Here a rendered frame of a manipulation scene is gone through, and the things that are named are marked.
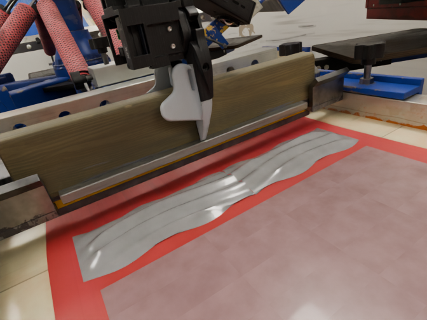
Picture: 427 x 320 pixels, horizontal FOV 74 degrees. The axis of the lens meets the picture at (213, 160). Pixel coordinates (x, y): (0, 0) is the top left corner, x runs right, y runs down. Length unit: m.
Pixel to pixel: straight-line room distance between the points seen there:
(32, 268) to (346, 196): 0.30
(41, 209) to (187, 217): 0.14
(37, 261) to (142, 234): 0.10
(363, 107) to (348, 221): 0.26
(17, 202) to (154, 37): 0.20
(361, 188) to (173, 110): 0.21
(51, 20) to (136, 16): 0.63
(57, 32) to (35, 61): 3.58
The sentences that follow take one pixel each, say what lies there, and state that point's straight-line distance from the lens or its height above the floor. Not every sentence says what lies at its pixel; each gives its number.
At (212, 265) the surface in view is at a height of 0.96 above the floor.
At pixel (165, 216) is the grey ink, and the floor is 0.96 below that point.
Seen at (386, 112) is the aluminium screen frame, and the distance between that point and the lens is 0.49.
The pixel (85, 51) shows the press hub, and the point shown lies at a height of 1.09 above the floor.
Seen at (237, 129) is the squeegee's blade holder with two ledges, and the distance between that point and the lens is 0.37.
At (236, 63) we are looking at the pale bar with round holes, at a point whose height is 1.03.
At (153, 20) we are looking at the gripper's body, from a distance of 0.30.
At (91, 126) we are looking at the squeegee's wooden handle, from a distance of 0.31.
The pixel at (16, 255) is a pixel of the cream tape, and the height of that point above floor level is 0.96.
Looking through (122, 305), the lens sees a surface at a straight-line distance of 0.25.
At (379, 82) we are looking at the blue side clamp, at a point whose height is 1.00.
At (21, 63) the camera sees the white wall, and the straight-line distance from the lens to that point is 4.45.
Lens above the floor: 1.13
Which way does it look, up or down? 27 degrees down
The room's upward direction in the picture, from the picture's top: 10 degrees counter-clockwise
